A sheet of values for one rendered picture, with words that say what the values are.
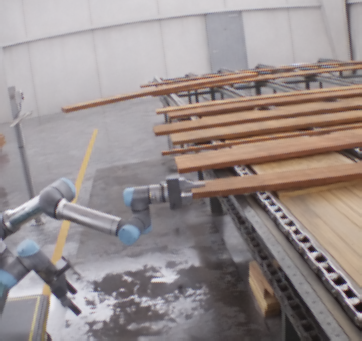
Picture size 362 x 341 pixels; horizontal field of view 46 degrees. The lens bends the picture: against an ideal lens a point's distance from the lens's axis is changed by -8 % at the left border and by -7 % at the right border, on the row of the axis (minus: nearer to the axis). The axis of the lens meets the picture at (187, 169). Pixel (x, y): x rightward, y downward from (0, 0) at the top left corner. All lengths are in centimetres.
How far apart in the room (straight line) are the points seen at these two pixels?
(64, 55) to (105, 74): 126
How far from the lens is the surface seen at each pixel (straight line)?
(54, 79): 1249
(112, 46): 1233
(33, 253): 162
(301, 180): 182
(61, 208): 187
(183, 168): 213
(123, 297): 284
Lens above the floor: 147
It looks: 16 degrees down
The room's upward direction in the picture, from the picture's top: 7 degrees counter-clockwise
